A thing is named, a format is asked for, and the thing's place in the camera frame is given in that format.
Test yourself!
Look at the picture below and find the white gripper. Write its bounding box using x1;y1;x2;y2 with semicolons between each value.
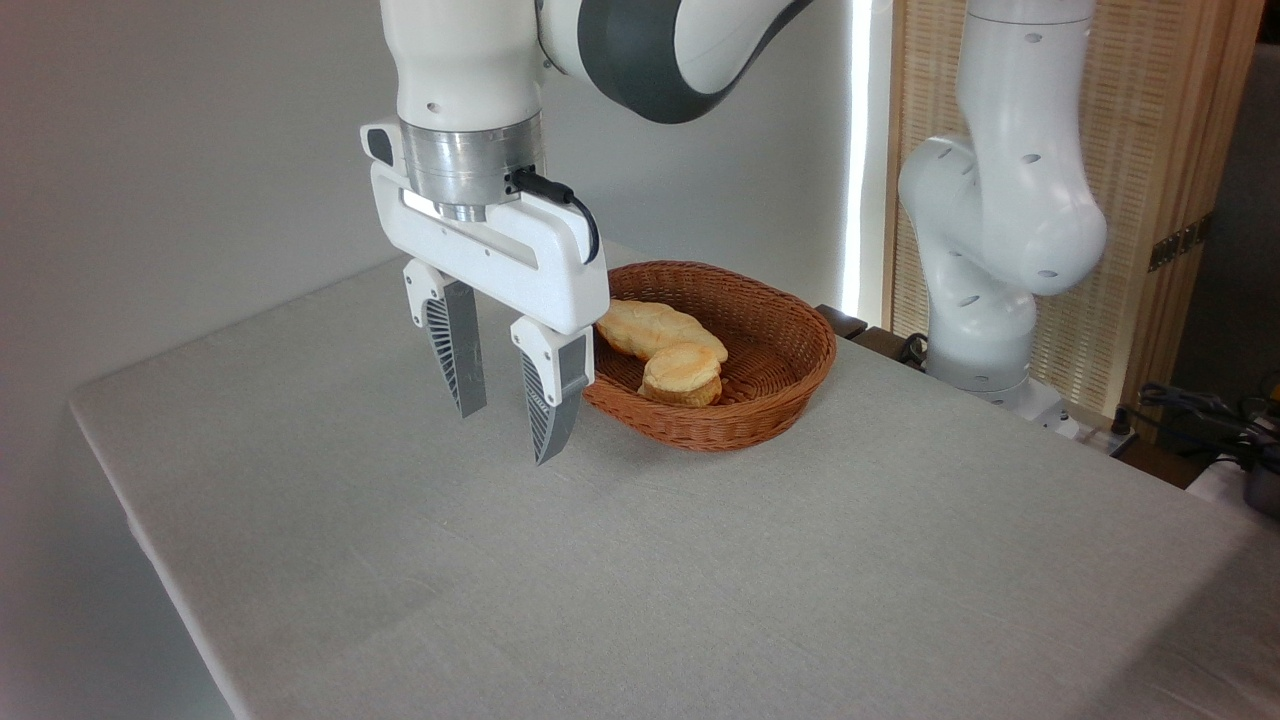
361;119;611;467

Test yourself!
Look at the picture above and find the round bread roll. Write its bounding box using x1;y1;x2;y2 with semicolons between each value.
638;343;723;408

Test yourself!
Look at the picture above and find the long bread loaf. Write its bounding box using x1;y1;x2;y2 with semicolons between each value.
596;299;729;363

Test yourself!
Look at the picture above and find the grey tablecloth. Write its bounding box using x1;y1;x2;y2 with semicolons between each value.
68;240;1280;720

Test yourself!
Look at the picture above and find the brown wicker basket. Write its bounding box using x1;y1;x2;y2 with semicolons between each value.
582;261;838;453

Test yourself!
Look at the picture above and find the black metal hinge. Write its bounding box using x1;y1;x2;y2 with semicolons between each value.
1148;213;1214;273

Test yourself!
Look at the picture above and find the wooden lattice screen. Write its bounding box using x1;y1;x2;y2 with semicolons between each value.
882;0;1266;441

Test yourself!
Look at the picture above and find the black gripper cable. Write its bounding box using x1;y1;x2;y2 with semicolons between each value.
510;168;602;266

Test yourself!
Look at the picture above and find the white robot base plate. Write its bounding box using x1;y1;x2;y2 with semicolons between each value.
985;378;1086;441

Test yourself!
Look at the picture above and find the black cable bundle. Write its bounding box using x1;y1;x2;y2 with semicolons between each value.
1138;382;1280;471

